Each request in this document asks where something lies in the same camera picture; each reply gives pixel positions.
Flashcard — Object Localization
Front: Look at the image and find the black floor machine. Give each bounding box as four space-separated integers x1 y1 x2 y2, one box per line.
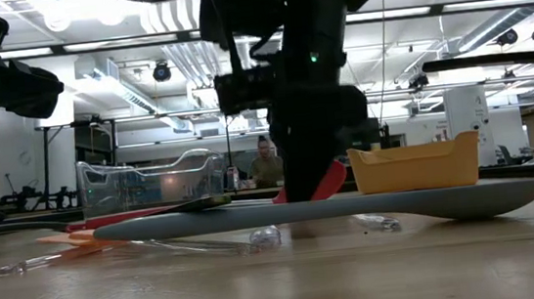
0 185 80 215

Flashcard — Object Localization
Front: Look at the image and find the black metal table frame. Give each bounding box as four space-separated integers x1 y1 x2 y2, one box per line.
0 162 534 234

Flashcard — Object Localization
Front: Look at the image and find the person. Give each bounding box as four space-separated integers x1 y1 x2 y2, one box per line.
245 133 288 191

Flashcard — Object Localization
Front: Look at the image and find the yellow plastic bin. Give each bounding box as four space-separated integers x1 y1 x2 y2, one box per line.
346 129 484 198

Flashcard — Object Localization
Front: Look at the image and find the black metal rack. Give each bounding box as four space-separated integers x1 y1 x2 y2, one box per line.
33 115 125 211

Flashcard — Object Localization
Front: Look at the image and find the red spoon steel handle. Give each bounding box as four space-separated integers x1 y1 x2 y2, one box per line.
268 157 351 206

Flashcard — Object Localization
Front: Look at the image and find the black overhead light bar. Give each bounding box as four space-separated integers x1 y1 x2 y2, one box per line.
0 0 534 62

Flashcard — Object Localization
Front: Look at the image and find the black solid nylon spoon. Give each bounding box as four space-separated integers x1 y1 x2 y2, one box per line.
421 49 534 75

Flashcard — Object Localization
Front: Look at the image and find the black computer monitor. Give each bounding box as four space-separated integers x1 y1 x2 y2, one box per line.
339 116 385 157

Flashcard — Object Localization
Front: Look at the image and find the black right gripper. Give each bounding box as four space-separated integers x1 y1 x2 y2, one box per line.
260 36 378 204

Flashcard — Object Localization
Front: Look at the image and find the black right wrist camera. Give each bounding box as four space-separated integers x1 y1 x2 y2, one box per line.
212 64 280 117

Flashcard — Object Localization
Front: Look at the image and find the grey-blue silicone spoon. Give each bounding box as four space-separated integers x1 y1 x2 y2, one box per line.
90 174 534 258

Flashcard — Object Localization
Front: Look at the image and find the pink spatula clear handle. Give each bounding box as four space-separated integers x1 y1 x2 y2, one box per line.
247 223 284 250

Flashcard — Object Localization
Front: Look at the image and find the orange spatula clear handle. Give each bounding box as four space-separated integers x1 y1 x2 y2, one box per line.
36 212 261 277

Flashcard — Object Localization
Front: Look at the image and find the green spatula clear handle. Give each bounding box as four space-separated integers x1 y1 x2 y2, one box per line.
351 208 403 236

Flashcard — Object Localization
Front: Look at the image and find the white round pillar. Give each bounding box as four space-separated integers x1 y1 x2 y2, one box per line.
441 83 499 171

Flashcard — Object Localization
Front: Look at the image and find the yellow spatula clear handle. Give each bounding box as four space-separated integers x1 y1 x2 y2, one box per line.
0 246 98 278

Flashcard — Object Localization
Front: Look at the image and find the black ceiling spotlight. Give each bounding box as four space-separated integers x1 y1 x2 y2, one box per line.
151 60 174 84
405 71 430 93
494 27 520 48

